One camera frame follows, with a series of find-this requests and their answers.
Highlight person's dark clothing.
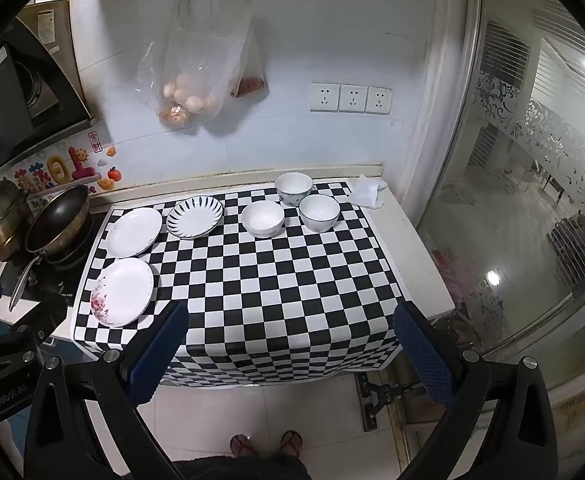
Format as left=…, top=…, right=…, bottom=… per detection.
left=172, top=452, right=313, bottom=480

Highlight plastic bag of red food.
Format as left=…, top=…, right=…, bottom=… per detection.
left=230, top=20, right=268, bottom=100

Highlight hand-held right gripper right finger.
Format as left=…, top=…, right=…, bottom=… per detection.
left=393, top=304, right=558, bottom=480

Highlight black metal frame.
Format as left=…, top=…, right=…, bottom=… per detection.
left=355, top=372, right=423, bottom=433

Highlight stainless steel pot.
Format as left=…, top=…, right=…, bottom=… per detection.
left=0, top=177, right=33, bottom=262

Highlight black white checkered tablecloth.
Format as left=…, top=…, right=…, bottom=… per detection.
left=72, top=180, right=406, bottom=388

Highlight plain white bowl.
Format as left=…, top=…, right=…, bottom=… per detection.
left=241, top=201, right=286, bottom=239

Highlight pink floral plate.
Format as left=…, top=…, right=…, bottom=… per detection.
left=89, top=258, right=155, bottom=329

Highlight person's foot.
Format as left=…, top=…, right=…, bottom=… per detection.
left=278, top=430, right=304, bottom=458
left=230, top=434, right=258, bottom=458

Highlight blue dotted bowl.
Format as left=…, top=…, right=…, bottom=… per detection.
left=274, top=172, right=314, bottom=207

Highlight patterned glass sliding door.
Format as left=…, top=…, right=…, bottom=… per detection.
left=417, top=0, right=585, bottom=391

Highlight dark wok pan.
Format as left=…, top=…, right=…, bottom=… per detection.
left=8, top=185, right=93, bottom=311

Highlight white wall socket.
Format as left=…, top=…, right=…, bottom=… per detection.
left=309, top=82, right=340, bottom=112
left=339, top=84, right=368, bottom=113
left=366, top=86, right=393, bottom=115

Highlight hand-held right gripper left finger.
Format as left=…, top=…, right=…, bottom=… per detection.
left=22, top=301, right=190, bottom=480

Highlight blue leaf pattern plate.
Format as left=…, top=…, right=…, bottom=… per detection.
left=166, top=195, right=224, bottom=239

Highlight black range hood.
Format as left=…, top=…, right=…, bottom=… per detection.
left=0, top=0, right=96, bottom=176

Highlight person's left foot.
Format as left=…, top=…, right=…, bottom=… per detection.
left=230, top=434, right=258, bottom=458

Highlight crumpled white tissue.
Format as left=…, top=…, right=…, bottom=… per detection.
left=347, top=174, right=389, bottom=210

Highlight plain white plate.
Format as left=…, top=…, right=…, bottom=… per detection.
left=105, top=207, right=164, bottom=258

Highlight colourful wall stickers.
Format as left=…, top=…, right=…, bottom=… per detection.
left=2, top=130, right=123, bottom=206

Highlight clear plastic bag of eggs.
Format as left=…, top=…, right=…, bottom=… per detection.
left=136, top=0, right=250, bottom=133

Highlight person's right foot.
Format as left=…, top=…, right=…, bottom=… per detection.
left=278, top=430, right=304, bottom=458

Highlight black rimmed white bowl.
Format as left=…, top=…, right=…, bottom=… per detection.
left=299, top=193, right=341, bottom=233

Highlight black stove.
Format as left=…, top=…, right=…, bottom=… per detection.
left=2, top=215, right=96, bottom=301

